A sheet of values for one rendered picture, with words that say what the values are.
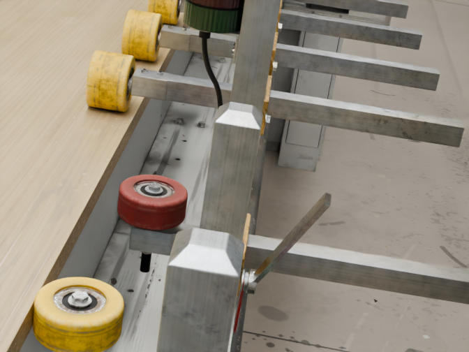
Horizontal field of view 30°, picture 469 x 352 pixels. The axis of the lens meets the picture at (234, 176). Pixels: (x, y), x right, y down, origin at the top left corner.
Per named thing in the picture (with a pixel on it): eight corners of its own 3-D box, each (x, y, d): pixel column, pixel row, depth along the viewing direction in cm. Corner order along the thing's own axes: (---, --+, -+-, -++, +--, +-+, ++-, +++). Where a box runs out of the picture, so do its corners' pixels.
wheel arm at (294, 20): (417, 46, 170) (421, 28, 169) (419, 51, 167) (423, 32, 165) (163, 5, 171) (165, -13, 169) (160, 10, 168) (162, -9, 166)
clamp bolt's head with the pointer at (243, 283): (247, 325, 109) (259, 268, 97) (245, 343, 108) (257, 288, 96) (233, 323, 109) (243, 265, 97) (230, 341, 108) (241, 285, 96)
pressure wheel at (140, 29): (163, 3, 145) (153, 39, 140) (162, 37, 151) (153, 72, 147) (128, -2, 145) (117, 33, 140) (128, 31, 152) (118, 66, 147)
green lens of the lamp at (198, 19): (243, 22, 92) (246, 1, 91) (239, 36, 86) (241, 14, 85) (186, 12, 92) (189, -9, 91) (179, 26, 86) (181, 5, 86)
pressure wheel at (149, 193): (181, 259, 110) (192, 176, 105) (172, 292, 102) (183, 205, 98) (118, 248, 110) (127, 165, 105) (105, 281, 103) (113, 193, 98)
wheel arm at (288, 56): (433, 85, 147) (438, 65, 146) (435, 92, 144) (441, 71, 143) (140, 38, 148) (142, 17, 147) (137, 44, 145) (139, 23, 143)
